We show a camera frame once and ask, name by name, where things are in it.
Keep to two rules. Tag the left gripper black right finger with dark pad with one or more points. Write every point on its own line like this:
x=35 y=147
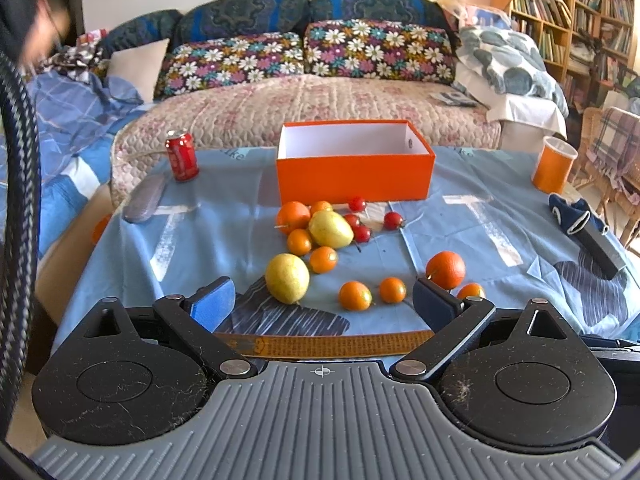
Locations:
x=456 y=324

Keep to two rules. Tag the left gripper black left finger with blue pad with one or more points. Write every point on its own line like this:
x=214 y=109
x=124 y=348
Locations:
x=193 y=321

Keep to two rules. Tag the small orange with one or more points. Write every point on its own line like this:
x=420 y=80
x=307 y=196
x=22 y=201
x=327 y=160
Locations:
x=355 y=296
x=321 y=205
x=299 y=242
x=392 y=290
x=323 y=260
x=471 y=290

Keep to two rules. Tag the small orange by finger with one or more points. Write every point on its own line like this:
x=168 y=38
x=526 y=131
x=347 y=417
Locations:
x=471 y=290

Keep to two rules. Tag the large orange right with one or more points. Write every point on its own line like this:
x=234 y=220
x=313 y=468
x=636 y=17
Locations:
x=446 y=269

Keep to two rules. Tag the wooden ruler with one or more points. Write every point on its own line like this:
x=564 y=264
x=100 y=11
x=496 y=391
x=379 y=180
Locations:
x=325 y=347

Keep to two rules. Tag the blue patterned tablecloth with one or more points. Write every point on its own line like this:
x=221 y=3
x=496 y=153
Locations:
x=481 y=204

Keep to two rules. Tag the yellow pear front left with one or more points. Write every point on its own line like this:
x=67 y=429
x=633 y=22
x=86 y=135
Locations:
x=287 y=278

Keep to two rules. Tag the red cherry tomato right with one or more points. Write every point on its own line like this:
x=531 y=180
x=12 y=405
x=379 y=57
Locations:
x=393 y=221

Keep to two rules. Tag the red cherry tomato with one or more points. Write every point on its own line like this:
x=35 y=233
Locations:
x=353 y=220
x=393 y=221
x=357 y=204
x=362 y=234

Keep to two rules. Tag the red cherry tomato lower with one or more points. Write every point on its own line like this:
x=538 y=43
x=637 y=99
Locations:
x=362 y=234

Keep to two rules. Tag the grey glasses case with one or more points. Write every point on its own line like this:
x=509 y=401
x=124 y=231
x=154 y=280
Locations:
x=144 y=199

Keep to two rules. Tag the large orange near box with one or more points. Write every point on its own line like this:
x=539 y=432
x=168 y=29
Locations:
x=291 y=216

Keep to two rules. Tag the red cherry tomato middle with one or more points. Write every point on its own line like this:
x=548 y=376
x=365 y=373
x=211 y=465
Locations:
x=353 y=220

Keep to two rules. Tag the red cherry tomato top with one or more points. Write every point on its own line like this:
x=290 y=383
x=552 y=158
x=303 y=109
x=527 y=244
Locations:
x=357 y=204

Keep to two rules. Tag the yellow pear in pile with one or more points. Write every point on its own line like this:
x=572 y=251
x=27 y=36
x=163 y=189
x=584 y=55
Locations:
x=328 y=228

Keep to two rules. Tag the blue white cloth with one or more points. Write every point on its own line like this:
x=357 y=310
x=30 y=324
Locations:
x=574 y=217

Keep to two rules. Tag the small orange behind pear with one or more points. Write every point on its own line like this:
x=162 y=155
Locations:
x=321 y=205

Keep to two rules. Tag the red soda can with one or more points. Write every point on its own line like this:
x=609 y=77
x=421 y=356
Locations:
x=180 y=150

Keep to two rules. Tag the orange plastic cup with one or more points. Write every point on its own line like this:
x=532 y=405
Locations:
x=554 y=163

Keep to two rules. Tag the orange cardboard box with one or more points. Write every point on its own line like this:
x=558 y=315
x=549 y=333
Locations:
x=338 y=160

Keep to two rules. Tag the wicker chair with plaid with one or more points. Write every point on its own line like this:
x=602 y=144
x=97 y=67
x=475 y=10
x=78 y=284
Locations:
x=608 y=157

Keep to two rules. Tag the booklet on sofa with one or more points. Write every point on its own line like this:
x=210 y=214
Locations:
x=453 y=98

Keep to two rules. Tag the blue checked blanket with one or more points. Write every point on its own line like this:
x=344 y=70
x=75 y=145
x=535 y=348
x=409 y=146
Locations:
x=77 y=122

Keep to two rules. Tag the left floral cushion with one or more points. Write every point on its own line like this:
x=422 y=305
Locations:
x=224 y=62

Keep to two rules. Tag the floral cushion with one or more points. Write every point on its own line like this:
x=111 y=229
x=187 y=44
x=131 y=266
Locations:
x=224 y=62
x=378 y=50

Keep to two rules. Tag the white plain pillow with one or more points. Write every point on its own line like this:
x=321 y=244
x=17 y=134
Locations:
x=140 y=66

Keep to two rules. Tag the grey spotted pillow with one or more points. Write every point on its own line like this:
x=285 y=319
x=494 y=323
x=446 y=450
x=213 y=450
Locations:
x=510 y=62

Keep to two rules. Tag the right floral cushion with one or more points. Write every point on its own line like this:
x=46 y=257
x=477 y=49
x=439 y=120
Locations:
x=378 y=50

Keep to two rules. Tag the dark blue left back cushion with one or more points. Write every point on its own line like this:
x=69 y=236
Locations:
x=230 y=18

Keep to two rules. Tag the dark blue cushion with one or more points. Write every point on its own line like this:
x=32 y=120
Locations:
x=230 y=18
x=419 y=12

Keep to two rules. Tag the wooden bookshelf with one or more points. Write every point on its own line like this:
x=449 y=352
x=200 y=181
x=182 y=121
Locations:
x=588 y=46

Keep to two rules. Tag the dark blue right back cushion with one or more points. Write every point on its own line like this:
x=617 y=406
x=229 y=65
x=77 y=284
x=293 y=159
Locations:
x=419 y=12

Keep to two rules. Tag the person head with glasses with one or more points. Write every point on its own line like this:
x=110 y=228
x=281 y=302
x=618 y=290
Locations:
x=32 y=29

